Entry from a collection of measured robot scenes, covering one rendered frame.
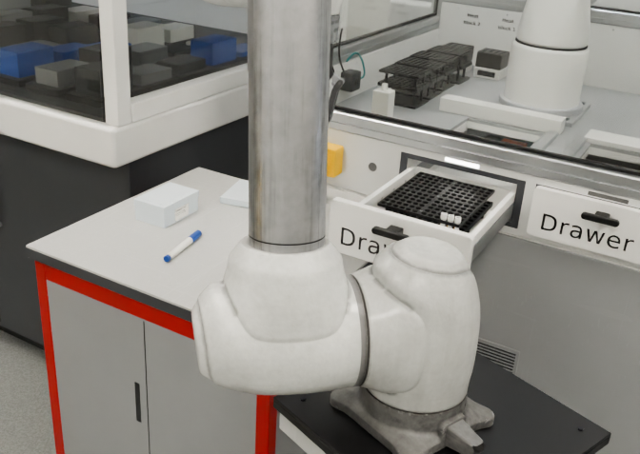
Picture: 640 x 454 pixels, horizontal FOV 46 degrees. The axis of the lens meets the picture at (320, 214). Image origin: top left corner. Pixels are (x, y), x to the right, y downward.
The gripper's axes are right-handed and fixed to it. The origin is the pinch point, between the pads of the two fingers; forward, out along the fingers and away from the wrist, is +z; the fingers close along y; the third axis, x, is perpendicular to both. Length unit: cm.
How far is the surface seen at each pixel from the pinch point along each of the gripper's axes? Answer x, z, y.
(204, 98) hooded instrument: 49, 10, -43
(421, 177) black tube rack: 12.3, 9.7, 23.2
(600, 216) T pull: 2, 8, 60
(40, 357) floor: 34, 100, -95
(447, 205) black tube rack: -1.0, 9.7, 30.1
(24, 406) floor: 11, 100, -85
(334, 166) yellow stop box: 19.4, 12.7, 1.9
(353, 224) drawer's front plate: -14.7, 10.8, 13.3
